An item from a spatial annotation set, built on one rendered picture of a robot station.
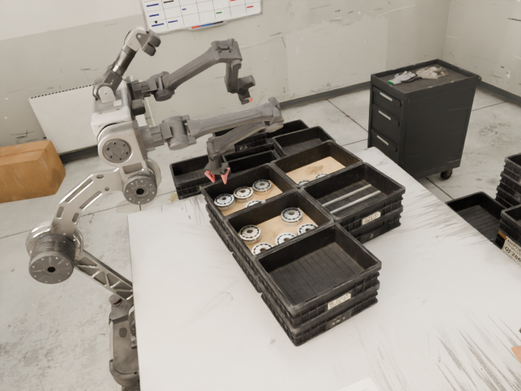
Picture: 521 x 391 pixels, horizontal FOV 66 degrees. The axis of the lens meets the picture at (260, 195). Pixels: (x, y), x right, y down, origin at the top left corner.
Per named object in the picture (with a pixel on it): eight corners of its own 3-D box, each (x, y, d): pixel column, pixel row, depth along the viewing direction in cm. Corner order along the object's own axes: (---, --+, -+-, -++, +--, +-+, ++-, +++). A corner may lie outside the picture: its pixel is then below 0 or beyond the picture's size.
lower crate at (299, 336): (295, 351, 150) (293, 331, 143) (259, 296, 172) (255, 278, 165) (380, 303, 162) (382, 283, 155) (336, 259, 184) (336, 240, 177)
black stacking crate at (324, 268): (294, 332, 143) (291, 312, 137) (256, 279, 165) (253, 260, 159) (381, 285, 156) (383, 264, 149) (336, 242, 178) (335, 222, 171)
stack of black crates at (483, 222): (522, 254, 246) (533, 226, 232) (481, 269, 240) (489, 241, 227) (474, 217, 277) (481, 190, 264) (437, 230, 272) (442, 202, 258)
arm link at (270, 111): (282, 89, 145) (291, 115, 144) (276, 102, 158) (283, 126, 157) (160, 119, 137) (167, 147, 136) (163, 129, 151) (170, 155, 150)
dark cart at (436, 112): (394, 198, 326) (405, 93, 274) (365, 171, 362) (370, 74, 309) (457, 179, 337) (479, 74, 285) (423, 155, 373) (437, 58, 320)
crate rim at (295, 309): (291, 316, 137) (291, 311, 136) (253, 263, 160) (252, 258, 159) (384, 268, 150) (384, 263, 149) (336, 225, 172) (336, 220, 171)
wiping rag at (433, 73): (424, 82, 294) (424, 77, 292) (406, 73, 311) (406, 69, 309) (457, 74, 299) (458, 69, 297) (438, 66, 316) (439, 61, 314)
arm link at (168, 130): (154, 125, 136) (158, 140, 135) (184, 118, 138) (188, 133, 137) (156, 132, 145) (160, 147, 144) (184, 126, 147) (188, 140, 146)
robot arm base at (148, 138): (142, 150, 144) (132, 119, 137) (164, 144, 145) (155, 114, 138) (143, 161, 137) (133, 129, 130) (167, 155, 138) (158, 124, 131)
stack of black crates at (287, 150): (289, 205, 312) (285, 154, 286) (277, 185, 336) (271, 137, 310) (336, 191, 320) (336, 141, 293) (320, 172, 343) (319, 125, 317)
